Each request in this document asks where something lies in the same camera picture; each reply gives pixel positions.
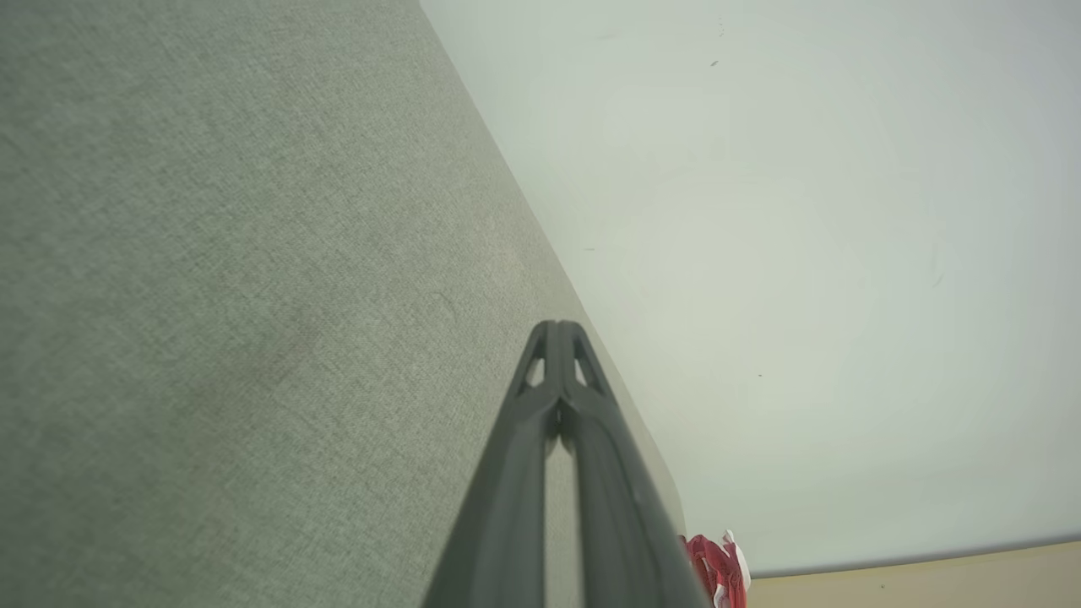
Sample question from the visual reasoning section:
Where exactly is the red Bulls jersey white trim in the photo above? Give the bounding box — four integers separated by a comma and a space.
682, 529, 752, 608

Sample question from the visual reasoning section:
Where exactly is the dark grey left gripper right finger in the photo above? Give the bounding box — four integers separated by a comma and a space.
557, 321, 710, 608

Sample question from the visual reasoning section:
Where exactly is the grey fabric panel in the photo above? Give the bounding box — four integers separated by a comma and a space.
0, 0, 689, 608

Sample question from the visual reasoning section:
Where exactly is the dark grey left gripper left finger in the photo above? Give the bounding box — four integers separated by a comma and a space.
422, 321, 559, 608

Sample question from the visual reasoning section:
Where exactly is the black baseboard strip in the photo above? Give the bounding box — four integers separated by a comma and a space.
750, 534, 1081, 580

